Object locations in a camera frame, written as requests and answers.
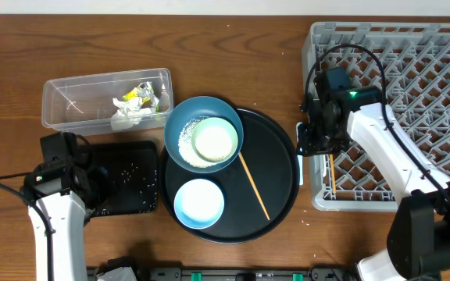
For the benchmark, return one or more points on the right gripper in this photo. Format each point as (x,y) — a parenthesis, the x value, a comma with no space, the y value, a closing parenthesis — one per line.
(310,147)

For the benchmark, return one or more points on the long wooden chopstick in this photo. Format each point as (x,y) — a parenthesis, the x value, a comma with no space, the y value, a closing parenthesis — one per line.
(332,174)

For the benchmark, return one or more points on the white napkin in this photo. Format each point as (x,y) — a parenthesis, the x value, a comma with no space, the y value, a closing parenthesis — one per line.
(130,113)

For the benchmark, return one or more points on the yellow green snack wrapper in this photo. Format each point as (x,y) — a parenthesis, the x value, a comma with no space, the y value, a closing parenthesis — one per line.
(145,93)

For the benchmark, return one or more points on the light green bowl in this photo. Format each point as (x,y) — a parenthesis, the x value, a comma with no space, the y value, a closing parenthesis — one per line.
(214,140)

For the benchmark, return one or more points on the dark blue plate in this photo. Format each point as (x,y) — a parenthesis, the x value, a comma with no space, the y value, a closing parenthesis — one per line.
(198,108)

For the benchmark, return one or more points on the light blue saucer plate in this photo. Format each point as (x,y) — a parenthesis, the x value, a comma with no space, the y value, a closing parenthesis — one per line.
(198,204)

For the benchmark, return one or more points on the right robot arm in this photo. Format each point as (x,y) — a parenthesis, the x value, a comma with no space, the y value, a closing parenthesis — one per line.
(418,242)

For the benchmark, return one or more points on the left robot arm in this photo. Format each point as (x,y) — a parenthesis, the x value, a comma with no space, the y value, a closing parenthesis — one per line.
(57,190)

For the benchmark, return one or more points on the clear plastic waste bin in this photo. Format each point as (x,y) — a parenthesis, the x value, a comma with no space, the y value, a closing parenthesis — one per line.
(84,104)

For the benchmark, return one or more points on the grey plastic dishwasher rack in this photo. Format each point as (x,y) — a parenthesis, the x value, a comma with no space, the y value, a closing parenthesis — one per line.
(413,61)

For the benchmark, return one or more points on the round black serving tray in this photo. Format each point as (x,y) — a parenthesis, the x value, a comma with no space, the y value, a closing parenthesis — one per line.
(271,160)

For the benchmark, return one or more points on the black rectangular tray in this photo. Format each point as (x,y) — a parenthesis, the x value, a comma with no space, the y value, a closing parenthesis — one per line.
(127,177)

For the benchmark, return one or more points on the short wooden chopstick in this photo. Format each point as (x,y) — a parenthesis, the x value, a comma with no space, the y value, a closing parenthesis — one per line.
(254,187)

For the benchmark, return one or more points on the white rice grains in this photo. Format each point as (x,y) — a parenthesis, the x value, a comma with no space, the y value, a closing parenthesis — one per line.
(185,147)

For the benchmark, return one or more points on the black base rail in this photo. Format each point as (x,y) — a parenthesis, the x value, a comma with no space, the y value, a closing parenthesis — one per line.
(324,273)

